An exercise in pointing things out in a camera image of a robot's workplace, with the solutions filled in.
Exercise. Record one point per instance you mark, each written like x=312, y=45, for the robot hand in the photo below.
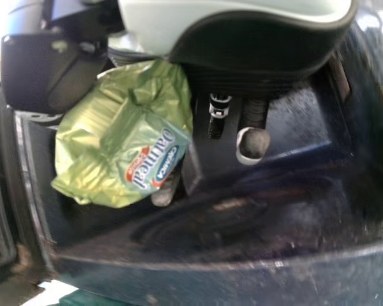
x=242, y=41

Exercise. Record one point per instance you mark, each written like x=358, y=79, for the yellow-green biscuit packet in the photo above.
x=121, y=137

